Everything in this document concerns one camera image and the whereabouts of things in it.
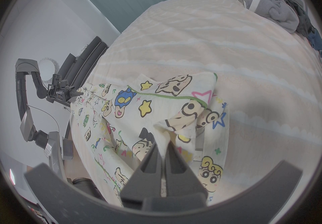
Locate bed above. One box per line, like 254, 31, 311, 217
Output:
64, 0, 322, 206

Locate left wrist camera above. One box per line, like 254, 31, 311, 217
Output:
51, 74, 68, 88

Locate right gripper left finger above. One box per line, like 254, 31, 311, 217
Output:
120, 143, 165, 202

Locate grey garment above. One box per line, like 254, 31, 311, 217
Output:
238, 0, 300, 33

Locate black garment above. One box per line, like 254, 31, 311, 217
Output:
278, 0, 316, 37

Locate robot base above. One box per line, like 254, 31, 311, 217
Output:
25, 131, 106, 218

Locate white printed pyjama top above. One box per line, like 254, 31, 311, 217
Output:
69, 73, 230, 208

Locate black cable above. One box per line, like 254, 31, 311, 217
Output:
27, 104, 60, 131

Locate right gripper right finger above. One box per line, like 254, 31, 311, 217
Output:
164, 141, 209, 202

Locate round white mirror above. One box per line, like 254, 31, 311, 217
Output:
38, 58, 58, 82

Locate dark blue garment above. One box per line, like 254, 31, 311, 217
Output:
308, 31, 322, 51

